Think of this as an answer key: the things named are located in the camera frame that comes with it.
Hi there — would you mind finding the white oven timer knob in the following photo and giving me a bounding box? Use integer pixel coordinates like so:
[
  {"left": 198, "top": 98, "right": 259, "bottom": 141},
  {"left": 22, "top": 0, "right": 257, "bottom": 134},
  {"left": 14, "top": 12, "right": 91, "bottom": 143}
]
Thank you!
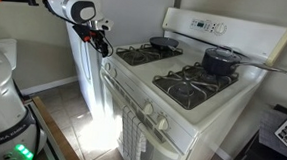
[{"left": 213, "top": 21, "right": 228, "bottom": 36}]

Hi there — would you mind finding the wooden edged table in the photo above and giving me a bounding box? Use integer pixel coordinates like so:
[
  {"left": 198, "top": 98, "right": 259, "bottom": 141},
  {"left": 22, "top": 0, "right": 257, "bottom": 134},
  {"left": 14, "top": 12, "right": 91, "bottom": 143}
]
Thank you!
[{"left": 21, "top": 95, "right": 90, "bottom": 160}]

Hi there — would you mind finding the black cast iron grate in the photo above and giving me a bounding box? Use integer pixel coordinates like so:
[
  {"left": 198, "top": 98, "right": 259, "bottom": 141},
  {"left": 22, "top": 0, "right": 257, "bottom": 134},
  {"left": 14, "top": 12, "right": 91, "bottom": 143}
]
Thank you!
[
  {"left": 114, "top": 41, "right": 184, "bottom": 69},
  {"left": 150, "top": 59, "right": 241, "bottom": 114}
]

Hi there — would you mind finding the oven digital display panel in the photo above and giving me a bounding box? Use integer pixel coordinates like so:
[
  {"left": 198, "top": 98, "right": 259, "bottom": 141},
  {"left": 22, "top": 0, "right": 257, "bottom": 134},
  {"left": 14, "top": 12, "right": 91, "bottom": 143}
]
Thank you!
[{"left": 190, "top": 18, "right": 212, "bottom": 33}]

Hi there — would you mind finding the glass saucepan lid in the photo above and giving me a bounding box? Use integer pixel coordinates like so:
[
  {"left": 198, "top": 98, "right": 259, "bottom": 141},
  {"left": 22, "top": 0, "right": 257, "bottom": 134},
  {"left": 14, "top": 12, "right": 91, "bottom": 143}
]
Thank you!
[{"left": 204, "top": 44, "right": 244, "bottom": 63}]

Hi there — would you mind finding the white striped dish towel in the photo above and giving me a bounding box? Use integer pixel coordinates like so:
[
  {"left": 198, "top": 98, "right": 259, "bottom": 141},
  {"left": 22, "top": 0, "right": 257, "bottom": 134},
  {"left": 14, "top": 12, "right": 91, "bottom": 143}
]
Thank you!
[{"left": 118, "top": 104, "right": 150, "bottom": 160}]

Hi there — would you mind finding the black frying pan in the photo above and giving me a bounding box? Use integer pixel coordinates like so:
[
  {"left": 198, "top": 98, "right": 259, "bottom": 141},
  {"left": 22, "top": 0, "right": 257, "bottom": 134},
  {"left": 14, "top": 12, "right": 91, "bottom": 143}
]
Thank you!
[{"left": 147, "top": 35, "right": 181, "bottom": 53}]

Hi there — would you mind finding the dark saucepan with steel handle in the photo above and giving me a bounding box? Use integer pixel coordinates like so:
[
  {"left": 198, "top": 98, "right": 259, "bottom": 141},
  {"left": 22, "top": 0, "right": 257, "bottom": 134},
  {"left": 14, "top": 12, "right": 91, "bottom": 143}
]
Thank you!
[{"left": 200, "top": 47, "right": 287, "bottom": 81}]

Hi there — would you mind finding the white gas stove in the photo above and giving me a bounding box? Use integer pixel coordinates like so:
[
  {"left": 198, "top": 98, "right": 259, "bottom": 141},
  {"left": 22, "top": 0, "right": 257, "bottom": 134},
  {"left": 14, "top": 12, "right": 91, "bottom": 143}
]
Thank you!
[{"left": 93, "top": 2, "right": 287, "bottom": 160}]

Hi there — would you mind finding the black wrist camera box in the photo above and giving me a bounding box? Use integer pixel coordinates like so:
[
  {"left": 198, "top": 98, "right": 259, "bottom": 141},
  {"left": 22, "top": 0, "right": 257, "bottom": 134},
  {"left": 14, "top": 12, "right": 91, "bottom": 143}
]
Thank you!
[{"left": 71, "top": 24, "right": 98, "bottom": 44}]

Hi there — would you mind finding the white oven door handle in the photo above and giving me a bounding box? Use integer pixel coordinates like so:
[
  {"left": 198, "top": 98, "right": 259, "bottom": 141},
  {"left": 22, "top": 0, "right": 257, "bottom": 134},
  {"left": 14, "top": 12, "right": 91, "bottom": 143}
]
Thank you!
[{"left": 95, "top": 70, "right": 188, "bottom": 160}]

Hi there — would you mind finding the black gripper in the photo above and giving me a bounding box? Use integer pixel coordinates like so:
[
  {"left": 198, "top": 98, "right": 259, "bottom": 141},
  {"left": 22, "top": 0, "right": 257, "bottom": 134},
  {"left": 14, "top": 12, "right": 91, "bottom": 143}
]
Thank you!
[{"left": 90, "top": 30, "right": 112, "bottom": 59}]

